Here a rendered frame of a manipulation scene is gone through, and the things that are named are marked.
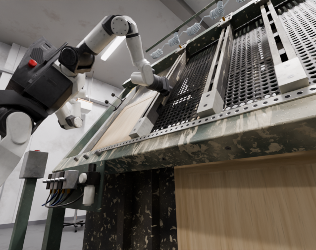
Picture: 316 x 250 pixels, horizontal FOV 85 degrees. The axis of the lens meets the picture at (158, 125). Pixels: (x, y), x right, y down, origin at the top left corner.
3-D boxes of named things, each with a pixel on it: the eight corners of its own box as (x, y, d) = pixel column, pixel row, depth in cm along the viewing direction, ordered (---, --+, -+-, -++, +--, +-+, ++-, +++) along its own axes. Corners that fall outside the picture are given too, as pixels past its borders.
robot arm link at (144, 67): (146, 87, 89) (140, 60, 82) (135, 86, 95) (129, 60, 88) (155, 83, 93) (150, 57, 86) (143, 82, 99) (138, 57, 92)
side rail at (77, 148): (72, 167, 147) (62, 159, 142) (130, 95, 220) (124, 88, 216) (75, 166, 143) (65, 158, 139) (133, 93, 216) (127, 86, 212)
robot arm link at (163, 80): (173, 93, 104) (160, 89, 95) (161, 98, 110) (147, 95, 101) (169, 74, 107) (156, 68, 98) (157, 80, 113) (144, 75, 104)
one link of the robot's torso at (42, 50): (-3, 62, 67) (53, 23, 88) (-14, 93, 88) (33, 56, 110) (66, 111, 82) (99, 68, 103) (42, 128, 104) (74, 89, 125)
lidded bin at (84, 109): (87, 114, 497) (88, 106, 505) (92, 110, 473) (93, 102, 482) (72, 110, 471) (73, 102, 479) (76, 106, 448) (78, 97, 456)
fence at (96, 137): (80, 159, 129) (76, 156, 127) (135, 91, 192) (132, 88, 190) (83, 158, 126) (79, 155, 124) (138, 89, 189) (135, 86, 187)
